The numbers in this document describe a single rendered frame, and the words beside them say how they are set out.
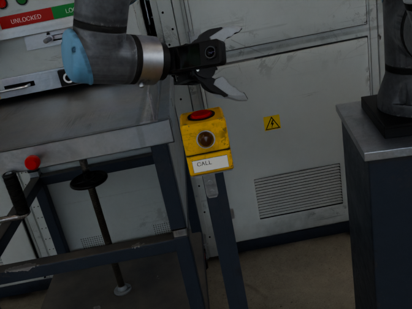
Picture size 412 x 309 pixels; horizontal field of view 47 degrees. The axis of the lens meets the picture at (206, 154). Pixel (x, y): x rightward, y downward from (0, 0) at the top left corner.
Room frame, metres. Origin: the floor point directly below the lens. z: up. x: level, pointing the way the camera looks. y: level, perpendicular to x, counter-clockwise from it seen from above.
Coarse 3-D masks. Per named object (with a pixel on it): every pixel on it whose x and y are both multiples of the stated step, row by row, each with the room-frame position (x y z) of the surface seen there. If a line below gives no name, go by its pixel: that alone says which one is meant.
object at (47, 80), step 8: (40, 72) 1.48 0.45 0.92; (48, 72) 1.48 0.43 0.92; (56, 72) 1.48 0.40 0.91; (8, 80) 1.48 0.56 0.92; (16, 80) 1.48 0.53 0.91; (24, 80) 1.48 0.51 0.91; (32, 80) 1.48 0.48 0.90; (40, 80) 1.48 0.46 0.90; (48, 80) 1.48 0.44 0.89; (56, 80) 1.48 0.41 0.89; (8, 88) 1.48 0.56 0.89; (24, 88) 1.48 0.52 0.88; (32, 88) 1.48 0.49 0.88; (40, 88) 1.48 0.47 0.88; (48, 88) 1.48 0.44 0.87; (8, 96) 1.48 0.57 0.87
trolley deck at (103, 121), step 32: (32, 96) 1.52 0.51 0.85; (64, 96) 1.43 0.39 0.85; (96, 96) 1.35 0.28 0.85; (128, 96) 1.27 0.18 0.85; (160, 96) 1.21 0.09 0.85; (0, 128) 1.20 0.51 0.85; (32, 128) 1.14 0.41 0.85; (64, 128) 1.09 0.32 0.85; (96, 128) 1.04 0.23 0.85; (128, 128) 1.00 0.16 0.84; (160, 128) 1.00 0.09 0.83; (0, 160) 1.00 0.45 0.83; (64, 160) 1.00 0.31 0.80
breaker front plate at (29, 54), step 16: (32, 0) 1.49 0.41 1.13; (48, 0) 1.49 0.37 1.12; (64, 0) 1.49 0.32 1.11; (0, 16) 1.49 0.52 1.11; (128, 16) 1.49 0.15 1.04; (128, 32) 1.49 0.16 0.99; (0, 48) 1.49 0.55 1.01; (16, 48) 1.49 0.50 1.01; (32, 48) 1.49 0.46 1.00; (48, 48) 1.49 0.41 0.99; (0, 64) 1.49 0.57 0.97; (16, 64) 1.49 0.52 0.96; (32, 64) 1.49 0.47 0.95; (48, 64) 1.49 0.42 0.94
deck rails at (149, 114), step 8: (160, 80) 1.37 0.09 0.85; (152, 88) 1.10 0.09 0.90; (160, 88) 1.28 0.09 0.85; (152, 96) 1.06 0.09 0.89; (0, 104) 1.50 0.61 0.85; (144, 104) 1.14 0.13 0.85; (152, 104) 1.02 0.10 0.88; (144, 112) 1.07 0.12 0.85; (152, 112) 1.00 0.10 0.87; (144, 120) 1.01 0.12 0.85; (152, 120) 1.00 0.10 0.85
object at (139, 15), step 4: (136, 4) 1.54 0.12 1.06; (140, 4) 1.70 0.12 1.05; (136, 8) 1.51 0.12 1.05; (140, 8) 1.67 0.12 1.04; (136, 12) 1.49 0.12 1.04; (140, 12) 1.63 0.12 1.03; (140, 16) 1.60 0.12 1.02; (140, 20) 1.56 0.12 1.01; (144, 20) 1.71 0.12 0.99; (140, 24) 1.53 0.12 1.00; (144, 24) 1.67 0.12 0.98; (140, 28) 1.50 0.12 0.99; (144, 28) 1.63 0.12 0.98; (148, 28) 1.81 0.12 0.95; (140, 32) 1.49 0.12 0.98; (144, 32) 1.60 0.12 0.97; (148, 32) 1.78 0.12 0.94
